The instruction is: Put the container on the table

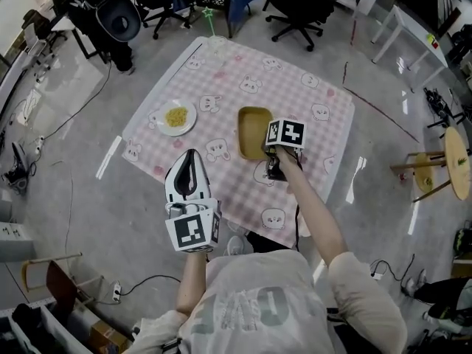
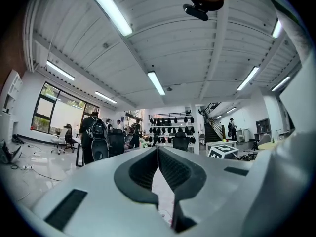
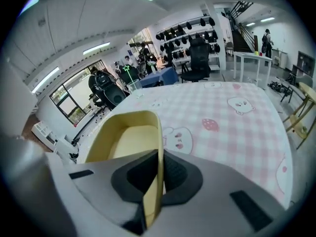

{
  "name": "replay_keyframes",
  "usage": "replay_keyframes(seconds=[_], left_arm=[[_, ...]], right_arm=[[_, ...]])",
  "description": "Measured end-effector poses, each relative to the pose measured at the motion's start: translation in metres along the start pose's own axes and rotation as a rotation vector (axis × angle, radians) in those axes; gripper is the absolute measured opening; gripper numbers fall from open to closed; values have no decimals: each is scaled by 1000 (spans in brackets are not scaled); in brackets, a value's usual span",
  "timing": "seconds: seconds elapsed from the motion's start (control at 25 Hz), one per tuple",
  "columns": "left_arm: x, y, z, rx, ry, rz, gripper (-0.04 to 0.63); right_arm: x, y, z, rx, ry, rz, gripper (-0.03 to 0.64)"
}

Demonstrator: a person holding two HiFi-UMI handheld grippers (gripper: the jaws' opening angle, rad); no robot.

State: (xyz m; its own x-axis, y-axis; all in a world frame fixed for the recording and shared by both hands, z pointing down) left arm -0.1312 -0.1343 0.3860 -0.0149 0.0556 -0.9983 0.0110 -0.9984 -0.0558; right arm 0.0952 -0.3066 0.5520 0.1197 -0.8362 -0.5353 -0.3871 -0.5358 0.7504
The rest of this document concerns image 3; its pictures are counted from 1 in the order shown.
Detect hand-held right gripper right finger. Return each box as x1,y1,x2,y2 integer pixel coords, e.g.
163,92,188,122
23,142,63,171
147,149,292,237

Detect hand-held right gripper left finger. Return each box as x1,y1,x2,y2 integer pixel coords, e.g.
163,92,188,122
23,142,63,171
45,149,159,237

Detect yellow plastic container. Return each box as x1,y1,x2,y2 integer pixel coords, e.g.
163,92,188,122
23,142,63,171
84,110,165,228

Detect table with pink checked cloth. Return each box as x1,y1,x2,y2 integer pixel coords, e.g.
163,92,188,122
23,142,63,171
76,81,293,211

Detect white storage shelf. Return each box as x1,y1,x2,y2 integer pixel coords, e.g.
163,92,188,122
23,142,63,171
31,120,60,153

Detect black gaming chair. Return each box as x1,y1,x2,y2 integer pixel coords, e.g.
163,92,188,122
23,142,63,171
101,82,128,110

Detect black framed window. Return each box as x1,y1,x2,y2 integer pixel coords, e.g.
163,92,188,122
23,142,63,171
49,59,109,126

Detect clear plastic cup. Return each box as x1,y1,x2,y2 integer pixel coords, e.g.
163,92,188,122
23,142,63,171
126,79,144,99

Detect round wooden side table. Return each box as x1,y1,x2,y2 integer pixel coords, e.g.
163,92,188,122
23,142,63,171
282,81,316,150

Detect green star wand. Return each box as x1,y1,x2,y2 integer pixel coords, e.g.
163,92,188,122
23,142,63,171
121,64,134,83

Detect blue cloth covered table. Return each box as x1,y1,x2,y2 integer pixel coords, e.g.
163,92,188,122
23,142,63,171
139,67,179,88

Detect black mesh office chair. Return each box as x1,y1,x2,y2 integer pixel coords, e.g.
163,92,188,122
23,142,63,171
180,37,213,83

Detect white table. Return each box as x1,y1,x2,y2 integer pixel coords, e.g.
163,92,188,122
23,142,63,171
233,51,273,86

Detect rack of black helmets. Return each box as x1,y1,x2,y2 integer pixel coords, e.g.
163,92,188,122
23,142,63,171
155,16,222,71

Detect black cabinet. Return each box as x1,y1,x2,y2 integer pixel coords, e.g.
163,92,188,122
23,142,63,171
297,50,316,78

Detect black staircase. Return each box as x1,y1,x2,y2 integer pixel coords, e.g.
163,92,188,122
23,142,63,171
228,0,259,53

